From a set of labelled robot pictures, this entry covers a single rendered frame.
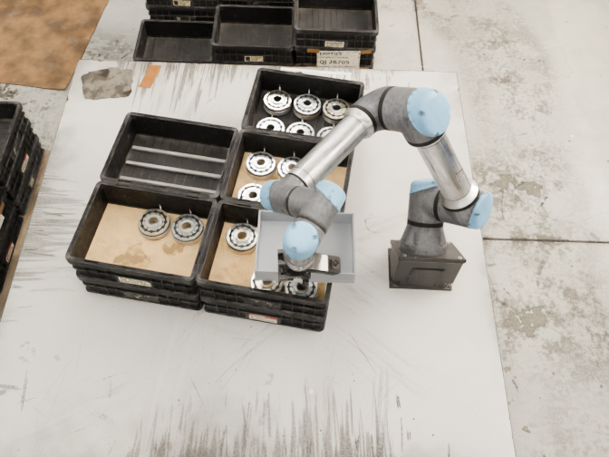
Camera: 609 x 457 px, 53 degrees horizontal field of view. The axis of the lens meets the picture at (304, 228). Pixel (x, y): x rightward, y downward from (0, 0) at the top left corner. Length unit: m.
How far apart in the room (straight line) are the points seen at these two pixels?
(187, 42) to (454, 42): 1.60
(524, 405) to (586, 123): 1.69
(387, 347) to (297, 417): 0.36
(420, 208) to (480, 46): 2.19
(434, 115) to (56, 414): 1.37
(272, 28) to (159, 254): 1.69
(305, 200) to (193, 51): 2.13
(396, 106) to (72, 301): 1.22
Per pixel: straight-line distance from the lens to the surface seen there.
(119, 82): 2.68
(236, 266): 1.95
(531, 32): 4.21
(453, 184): 1.77
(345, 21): 3.24
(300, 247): 1.30
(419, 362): 2.00
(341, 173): 2.15
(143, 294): 2.03
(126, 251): 2.04
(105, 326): 2.08
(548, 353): 2.95
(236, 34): 3.32
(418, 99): 1.56
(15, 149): 3.01
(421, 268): 1.98
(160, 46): 3.47
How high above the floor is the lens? 2.55
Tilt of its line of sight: 58 degrees down
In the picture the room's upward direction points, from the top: 3 degrees clockwise
